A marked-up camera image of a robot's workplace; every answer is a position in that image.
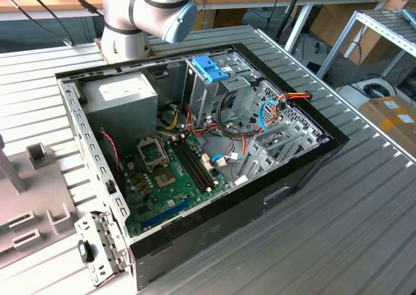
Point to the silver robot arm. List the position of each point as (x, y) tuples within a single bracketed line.
[(130, 15)]

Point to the grey metal disk bay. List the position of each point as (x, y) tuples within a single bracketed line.
[(260, 160)]

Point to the black RAM slot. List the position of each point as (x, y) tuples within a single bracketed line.
[(188, 166), (192, 165), (200, 162), (196, 163)]

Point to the grey metal drive cage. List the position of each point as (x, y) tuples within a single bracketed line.
[(201, 97)]

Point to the white paper label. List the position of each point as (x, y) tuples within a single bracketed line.
[(240, 180)]

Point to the CPU socket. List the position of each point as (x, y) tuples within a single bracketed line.
[(165, 179)]

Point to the blue plastic drive latch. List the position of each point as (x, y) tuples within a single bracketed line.
[(206, 66)]

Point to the black open PC case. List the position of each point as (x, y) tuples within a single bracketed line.
[(227, 217)]

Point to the blue expansion slot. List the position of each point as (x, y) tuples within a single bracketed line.
[(165, 212)]

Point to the green motherboard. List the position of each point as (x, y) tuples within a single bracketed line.
[(152, 204)]

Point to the grey power supply unit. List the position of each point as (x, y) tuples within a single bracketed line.
[(123, 116)]

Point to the black case fan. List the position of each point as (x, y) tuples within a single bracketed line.
[(106, 158)]

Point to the small black case clip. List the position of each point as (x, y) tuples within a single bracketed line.
[(110, 187)]

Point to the small brown cardboard box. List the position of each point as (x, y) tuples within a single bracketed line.
[(229, 17)]

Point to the black tripod pole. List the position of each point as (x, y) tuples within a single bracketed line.
[(291, 9)]

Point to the black latch blue button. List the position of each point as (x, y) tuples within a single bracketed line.
[(85, 252)]

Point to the large brown cardboard box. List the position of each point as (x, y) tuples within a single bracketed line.
[(338, 25)]

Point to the cardboard box white labels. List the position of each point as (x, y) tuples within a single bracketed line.
[(383, 123)]

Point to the grey parts rack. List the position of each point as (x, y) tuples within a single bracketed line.
[(39, 194)]

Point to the aluminium roller rack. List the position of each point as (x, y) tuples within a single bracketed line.
[(390, 23)]

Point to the metal slot retainer bracket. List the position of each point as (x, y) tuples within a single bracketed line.
[(94, 270)]

